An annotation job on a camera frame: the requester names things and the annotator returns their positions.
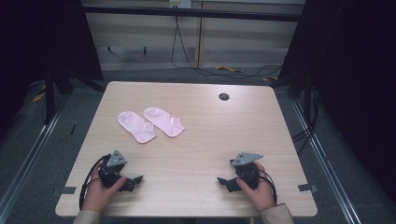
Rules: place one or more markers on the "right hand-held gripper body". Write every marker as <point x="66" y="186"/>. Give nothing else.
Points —
<point x="248" y="174"/>

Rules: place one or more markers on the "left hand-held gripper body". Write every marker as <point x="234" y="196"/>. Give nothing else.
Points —
<point x="111" y="174"/>

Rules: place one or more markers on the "pink ankle sock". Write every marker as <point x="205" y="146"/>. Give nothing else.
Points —
<point x="163" y="121"/>
<point x="137" y="127"/>

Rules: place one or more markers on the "person's right hand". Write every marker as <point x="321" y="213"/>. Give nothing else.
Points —
<point x="261" y="194"/>

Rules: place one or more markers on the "person's left hand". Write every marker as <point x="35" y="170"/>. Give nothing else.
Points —
<point x="98" y="196"/>

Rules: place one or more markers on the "grey tape strip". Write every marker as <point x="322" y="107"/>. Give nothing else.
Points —
<point x="307" y="188"/>
<point x="68" y="190"/>

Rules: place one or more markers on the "dark round table grommet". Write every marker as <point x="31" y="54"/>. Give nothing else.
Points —
<point x="223" y="96"/>

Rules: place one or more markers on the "black metal stand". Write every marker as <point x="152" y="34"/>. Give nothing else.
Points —
<point x="49" y="99"/>

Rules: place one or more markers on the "yellow tape piece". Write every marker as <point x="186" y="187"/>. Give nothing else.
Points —
<point x="39" y="97"/>

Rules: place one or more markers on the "yellow floor item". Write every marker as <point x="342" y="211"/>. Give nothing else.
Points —
<point x="229" y="68"/>

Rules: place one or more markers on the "dark curtain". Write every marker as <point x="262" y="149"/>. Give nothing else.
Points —
<point x="355" y="77"/>
<point x="37" y="37"/>

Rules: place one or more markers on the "black horizontal bar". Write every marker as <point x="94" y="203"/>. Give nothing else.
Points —
<point x="186" y="12"/>

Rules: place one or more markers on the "metal floor rail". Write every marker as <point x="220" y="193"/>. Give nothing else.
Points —
<point x="323" y="161"/>
<point x="28" y="155"/>

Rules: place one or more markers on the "white wall power outlet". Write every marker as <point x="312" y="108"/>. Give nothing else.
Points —
<point x="180" y="3"/>

